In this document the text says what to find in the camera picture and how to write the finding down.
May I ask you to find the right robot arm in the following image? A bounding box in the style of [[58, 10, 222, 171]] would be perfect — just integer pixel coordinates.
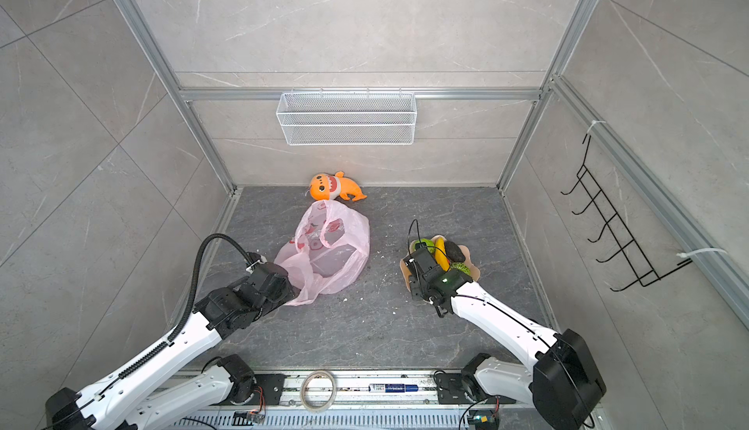
[[401, 238, 607, 429]]

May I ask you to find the banana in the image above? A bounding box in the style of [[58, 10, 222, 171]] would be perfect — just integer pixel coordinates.
[[433, 236, 451, 272]]

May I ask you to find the white wire mesh basket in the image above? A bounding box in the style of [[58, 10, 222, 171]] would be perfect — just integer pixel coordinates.
[[276, 91, 417, 146]]

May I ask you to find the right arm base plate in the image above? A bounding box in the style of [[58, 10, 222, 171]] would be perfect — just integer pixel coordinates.
[[432, 370, 517, 405]]

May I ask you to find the blue marker pen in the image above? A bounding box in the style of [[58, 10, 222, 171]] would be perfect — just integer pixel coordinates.
[[368, 383, 419, 394]]

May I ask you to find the black wire hook rack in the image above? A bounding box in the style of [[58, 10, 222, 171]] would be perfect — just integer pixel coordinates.
[[560, 135, 694, 293]]

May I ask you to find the green round guava fruit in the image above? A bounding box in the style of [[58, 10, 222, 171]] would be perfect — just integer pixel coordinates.
[[409, 238, 435, 254]]

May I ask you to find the orange fish plush toy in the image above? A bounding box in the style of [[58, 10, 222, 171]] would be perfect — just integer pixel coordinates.
[[308, 172, 367, 202]]

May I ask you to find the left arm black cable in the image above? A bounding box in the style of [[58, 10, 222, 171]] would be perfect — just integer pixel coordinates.
[[166, 232, 259, 343]]

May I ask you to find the pink plastic bag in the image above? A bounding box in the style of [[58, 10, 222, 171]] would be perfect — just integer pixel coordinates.
[[274, 201, 371, 306]]

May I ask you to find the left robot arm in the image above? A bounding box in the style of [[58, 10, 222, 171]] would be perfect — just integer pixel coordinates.
[[45, 262, 296, 429]]

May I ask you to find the pink shell-shaped plate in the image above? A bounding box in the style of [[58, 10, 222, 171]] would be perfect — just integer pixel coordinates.
[[399, 235, 481, 291]]

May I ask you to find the roll of clear tape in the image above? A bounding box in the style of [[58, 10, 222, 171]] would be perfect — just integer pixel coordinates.
[[300, 370, 337, 412]]

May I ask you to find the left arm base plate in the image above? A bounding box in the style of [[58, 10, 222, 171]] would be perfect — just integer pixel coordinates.
[[228, 373, 287, 408]]

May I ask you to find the dark avocado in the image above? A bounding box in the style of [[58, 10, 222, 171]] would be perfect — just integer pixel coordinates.
[[444, 240, 466, 263]]

